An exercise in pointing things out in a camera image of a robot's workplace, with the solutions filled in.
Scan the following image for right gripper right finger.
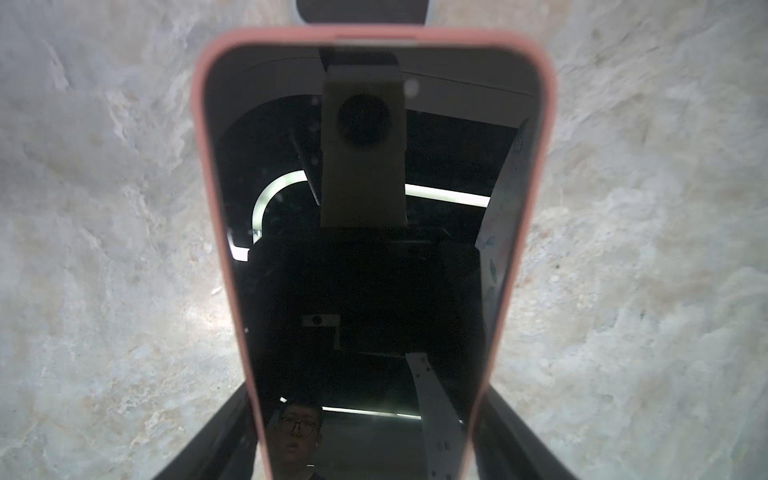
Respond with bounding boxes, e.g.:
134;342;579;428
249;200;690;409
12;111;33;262
472;386;577;480

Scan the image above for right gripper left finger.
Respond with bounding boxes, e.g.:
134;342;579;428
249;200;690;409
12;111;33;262
154;384;258;480

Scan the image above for pink phone case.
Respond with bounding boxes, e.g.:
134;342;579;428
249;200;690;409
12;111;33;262
190;25;558;480

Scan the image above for blue phone black screen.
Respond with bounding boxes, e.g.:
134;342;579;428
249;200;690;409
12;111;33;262
295;0;430;25

